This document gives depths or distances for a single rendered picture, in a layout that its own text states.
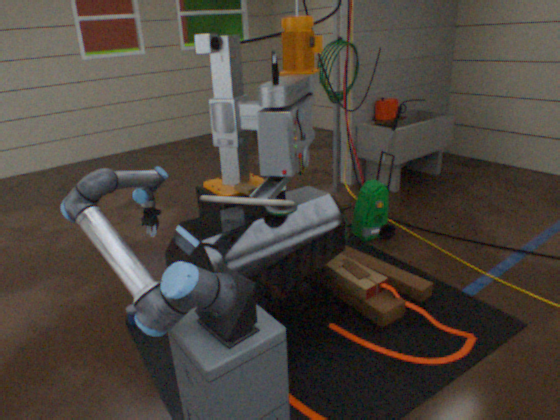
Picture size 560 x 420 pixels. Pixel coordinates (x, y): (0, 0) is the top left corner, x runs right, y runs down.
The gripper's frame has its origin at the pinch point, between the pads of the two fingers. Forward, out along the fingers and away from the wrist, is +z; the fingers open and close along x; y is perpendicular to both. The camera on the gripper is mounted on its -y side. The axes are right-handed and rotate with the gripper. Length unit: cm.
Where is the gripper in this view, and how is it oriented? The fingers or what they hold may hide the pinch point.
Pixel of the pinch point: (153, 234)
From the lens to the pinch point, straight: 265.8
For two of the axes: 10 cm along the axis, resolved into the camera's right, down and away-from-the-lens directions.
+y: -1.8, 3.1, -9.3
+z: 0.2, 9.5, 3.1
